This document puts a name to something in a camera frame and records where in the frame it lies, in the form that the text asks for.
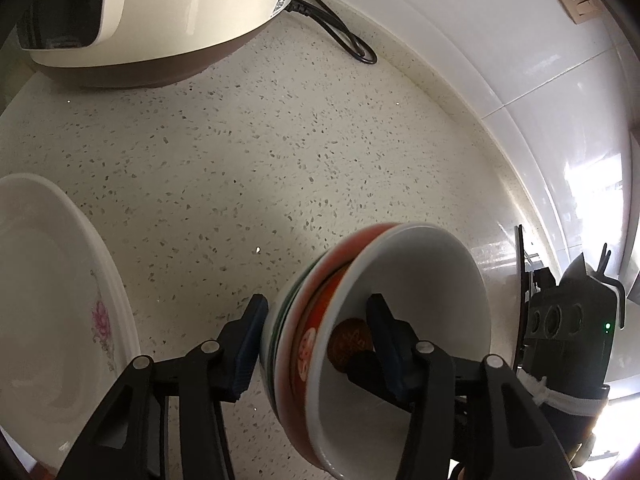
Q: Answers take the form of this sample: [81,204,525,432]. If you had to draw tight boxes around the red white bowl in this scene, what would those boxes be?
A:
[262,222,491,479]
[260,222,397,441]

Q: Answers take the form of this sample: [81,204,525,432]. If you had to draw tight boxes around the white plate pink flowers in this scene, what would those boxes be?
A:
[1,174,140,470]

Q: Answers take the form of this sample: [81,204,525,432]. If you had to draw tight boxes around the black stove top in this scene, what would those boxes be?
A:
[512,224,555,370]

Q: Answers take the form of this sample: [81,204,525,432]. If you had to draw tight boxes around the cream rice cooker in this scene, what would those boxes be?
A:
[15,0,291,89]

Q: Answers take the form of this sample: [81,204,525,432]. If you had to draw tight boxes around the black power cable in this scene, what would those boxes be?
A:
[288,0,379,66]

